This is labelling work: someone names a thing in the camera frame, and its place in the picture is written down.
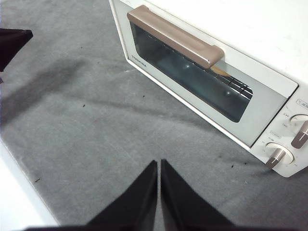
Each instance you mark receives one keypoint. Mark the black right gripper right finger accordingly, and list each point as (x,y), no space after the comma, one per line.
(187,209)

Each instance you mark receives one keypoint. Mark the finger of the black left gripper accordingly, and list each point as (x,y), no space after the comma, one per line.
(12,45)

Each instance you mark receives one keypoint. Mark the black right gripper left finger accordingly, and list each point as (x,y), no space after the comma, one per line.
(130,207)

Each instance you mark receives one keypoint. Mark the golden braided bread loaf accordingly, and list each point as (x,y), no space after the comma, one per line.
(219,71)

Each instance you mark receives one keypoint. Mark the cream Toshiba toaster oven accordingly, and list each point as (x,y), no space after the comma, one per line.
(252,29)

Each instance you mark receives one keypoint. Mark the timer knob with tan grip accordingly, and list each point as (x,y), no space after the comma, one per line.
(276,157)

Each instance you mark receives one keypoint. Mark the temperature knob with tan grip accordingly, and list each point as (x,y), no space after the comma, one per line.
(300,138)

